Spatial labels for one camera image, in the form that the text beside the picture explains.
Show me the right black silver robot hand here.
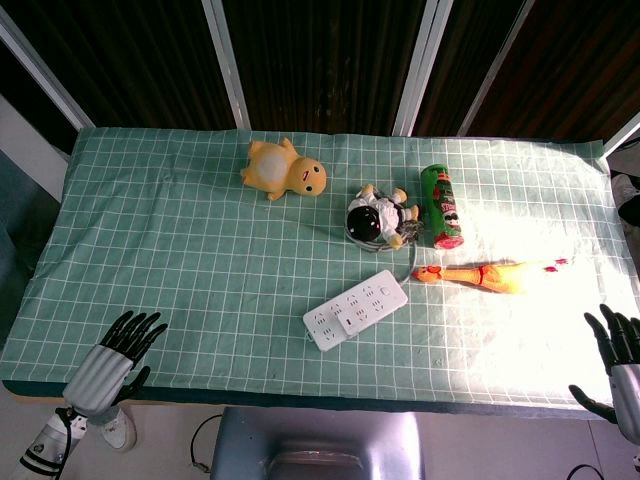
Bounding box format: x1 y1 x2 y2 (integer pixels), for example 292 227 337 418
568 303 640 446

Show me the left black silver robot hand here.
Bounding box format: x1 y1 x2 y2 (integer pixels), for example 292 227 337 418
60 310 169 419

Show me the white power strip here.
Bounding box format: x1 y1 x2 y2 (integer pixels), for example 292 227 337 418
302 268 410 352

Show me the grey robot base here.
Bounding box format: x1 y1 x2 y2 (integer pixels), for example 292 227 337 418
212 407 426 480

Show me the white shoe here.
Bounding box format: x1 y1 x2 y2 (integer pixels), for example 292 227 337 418
97 403 137 450

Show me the green checkered tablecloth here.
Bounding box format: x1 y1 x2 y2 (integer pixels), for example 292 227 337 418
0 124 640 416

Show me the orange rubber chicken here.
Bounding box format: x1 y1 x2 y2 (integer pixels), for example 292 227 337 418
410 257 571 296

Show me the green chips can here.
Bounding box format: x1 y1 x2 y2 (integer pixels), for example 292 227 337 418
418 164 465 251

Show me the yellow plush toy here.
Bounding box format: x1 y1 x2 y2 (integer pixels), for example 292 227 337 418
240 137 329 202

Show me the astronaut plush doll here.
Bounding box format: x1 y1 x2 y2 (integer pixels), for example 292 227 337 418
344 183 421 251

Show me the dark brown curtain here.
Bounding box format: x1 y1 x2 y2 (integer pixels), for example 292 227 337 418
0 0 640 151

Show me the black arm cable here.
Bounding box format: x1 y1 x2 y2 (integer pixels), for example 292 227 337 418
53 407 77 474

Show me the black floor cable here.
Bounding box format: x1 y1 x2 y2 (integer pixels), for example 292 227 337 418
567 463 610 480
189 413 225 474

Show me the white aluminium frame post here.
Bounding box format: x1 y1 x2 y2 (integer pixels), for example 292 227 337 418
0 8 95 132
392 0 455 137
201 0 252 130
457 0 536 137
602 112 640 157

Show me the dark metal keychain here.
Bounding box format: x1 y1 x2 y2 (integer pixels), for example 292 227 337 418
398 218 426 245

